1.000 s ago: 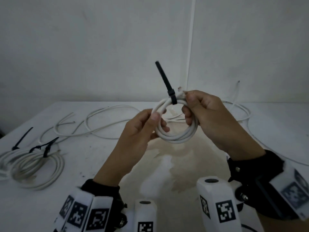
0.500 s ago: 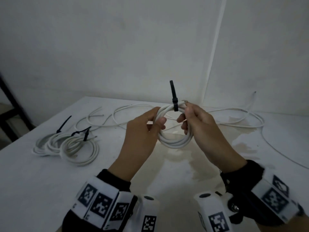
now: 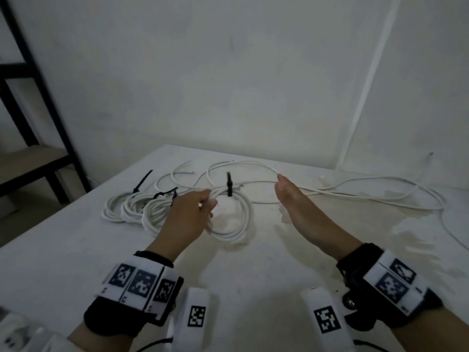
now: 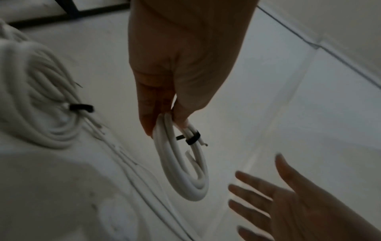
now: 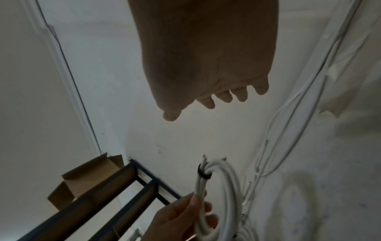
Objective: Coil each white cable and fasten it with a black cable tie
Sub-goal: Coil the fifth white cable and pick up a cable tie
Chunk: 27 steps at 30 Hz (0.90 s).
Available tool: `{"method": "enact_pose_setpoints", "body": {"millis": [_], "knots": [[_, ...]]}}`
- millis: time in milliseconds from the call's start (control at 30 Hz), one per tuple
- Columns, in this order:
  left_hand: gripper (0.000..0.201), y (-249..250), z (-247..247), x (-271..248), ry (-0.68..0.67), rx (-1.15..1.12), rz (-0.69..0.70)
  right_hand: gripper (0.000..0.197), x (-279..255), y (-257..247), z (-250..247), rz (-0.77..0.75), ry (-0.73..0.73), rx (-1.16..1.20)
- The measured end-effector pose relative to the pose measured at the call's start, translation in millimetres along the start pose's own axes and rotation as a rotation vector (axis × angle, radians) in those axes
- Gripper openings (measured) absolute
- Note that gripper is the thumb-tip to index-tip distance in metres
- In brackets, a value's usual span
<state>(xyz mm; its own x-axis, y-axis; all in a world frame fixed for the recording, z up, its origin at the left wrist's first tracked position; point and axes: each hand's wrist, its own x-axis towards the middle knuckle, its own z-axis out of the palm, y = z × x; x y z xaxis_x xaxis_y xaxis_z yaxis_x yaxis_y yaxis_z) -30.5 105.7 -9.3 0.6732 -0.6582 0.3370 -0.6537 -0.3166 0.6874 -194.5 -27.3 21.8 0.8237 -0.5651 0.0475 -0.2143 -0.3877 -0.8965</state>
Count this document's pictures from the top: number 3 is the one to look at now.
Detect person's right hand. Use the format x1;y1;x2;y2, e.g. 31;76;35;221
275;174;364;262

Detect person's left hand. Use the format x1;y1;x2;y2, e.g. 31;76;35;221
146;188;219;263

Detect person's right forearm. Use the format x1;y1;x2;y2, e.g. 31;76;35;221
390;306;469;352

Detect person's left forearm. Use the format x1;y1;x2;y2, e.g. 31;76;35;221
0;306;140;352

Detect black right wristband white markers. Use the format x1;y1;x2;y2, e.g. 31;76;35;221
336;242;443;331

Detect black wristband white markers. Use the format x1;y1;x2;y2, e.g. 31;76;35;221
336;242;443;331
83;251;184;338

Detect black left wristband white markers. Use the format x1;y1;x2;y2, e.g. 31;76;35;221
83;251;184;338

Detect wooden shelf board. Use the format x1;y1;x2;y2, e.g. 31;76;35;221
0;144;73;186

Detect black metal shelf rack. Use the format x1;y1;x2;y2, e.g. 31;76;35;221
0;0;92;206

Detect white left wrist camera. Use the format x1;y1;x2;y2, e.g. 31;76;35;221
172;287;212;352

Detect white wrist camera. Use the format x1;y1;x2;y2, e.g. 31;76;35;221
300;286;356;352
172;287;212;352

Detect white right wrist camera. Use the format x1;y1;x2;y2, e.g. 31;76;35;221
300;286;356;352

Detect black left camera cable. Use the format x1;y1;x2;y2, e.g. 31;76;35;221
135;337;173;352

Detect black camera cable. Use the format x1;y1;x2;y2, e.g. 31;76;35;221
135;337;173;352
353;339;389;352

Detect black right camera cable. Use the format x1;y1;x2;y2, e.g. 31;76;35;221
353;339;389;352

